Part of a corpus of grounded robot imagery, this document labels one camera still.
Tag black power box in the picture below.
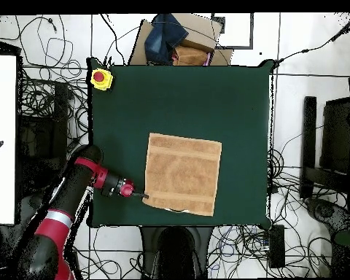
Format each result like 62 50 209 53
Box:
268 224 286 269

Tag long black cable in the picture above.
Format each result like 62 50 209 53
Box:
273 12 350 66

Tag brown cardboard box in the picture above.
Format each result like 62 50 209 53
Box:
128 12 234 66

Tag yellow emergency stop button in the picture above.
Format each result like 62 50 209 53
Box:
90 68 114 92

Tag black equipment stand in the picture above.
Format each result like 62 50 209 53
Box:
17 81 69 193
299 96 350 202

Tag blue denim jeans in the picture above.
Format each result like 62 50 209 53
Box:
144 13 190 66

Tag tangle of black cables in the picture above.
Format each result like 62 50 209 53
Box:
206 125 350 279
17 14 90 164
75 227 152 280

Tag folded tan towel in box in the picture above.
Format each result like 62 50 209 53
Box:
172 44 211 66

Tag tan terry towel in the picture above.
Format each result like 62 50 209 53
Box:
142 132 223 217

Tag grey stand leg with knob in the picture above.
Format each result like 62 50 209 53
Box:
18 192 47 225
304 196 350 234

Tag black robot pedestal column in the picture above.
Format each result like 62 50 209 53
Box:
139 225 214 280

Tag dark green table cloth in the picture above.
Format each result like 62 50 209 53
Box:
86 57 275 230

